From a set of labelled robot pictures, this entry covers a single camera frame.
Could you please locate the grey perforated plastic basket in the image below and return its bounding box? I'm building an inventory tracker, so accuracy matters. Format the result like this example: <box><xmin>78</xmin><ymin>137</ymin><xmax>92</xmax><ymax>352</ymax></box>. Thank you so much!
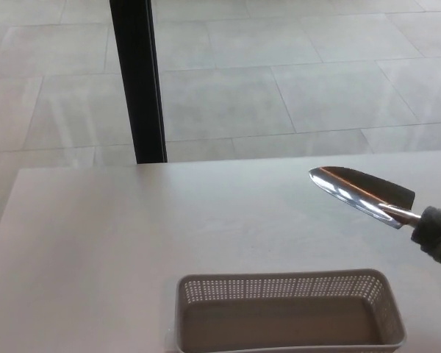
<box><xmin>164</xmin><ymin>268</ymin><xmax>407</xmax><ymax>353</ymax></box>

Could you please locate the black vertical frame post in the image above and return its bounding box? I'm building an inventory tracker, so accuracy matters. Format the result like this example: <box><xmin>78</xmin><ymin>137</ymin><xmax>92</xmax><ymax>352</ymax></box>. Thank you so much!
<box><xmin>108</xmin><ymin>0</ymin><xmax>168</xmax><ymax>165</ymax></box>

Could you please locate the steel garden trowel wooden handle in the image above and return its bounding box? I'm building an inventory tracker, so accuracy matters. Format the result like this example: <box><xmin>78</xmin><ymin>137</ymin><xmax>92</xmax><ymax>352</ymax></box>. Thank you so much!
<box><xmin>308</xmin><ymin>165</ymin><xmax>441</xmax><ymax>265</ymax></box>

